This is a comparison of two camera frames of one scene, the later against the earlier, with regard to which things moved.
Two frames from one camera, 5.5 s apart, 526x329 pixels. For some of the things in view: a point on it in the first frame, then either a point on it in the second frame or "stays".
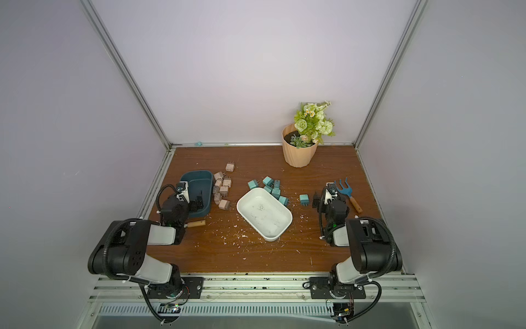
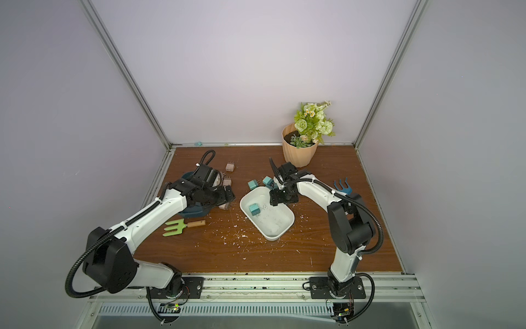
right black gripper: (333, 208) → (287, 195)
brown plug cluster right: (227, 181) stays
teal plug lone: (304, 199) → (254, 209)
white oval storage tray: (266, 214) stays
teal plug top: (268, 181) stays
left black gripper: (200, 201) → (223, 197)
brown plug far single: (230, 166) stays
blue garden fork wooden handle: (347, 190) stays
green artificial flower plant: (312, 124) stays
